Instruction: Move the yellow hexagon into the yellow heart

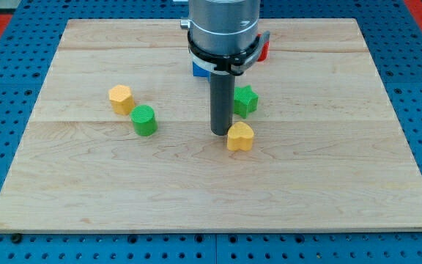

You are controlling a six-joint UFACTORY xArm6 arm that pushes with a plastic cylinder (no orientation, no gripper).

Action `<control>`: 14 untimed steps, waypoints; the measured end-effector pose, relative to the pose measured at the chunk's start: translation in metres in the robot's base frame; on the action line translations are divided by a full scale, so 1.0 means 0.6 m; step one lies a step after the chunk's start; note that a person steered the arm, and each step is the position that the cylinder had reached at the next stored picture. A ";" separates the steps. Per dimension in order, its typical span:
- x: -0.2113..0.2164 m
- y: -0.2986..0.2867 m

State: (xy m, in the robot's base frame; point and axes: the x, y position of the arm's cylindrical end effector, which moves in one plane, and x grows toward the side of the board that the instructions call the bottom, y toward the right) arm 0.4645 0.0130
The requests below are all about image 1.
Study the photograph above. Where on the blue block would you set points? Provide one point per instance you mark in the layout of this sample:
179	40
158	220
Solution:
198	71

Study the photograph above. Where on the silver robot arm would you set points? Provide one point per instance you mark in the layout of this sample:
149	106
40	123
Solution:
222	27

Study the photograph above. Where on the yellow heart block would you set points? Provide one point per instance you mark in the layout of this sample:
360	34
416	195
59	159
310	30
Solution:
240	136

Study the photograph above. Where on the green cylinder block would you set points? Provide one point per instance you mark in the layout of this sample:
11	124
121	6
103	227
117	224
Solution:
143	120

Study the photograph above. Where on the wooden board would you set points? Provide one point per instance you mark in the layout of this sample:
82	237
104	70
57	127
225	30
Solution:
328	155

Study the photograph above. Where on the green star block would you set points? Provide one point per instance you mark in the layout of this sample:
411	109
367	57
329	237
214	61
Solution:
245	101

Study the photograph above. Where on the yellow hexagon block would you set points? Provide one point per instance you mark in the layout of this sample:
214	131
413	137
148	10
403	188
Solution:
121	99

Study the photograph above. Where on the red block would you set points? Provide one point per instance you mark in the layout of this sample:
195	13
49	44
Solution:
264	53

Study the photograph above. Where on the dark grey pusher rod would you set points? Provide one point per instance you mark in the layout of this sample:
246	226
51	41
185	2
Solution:
221	103

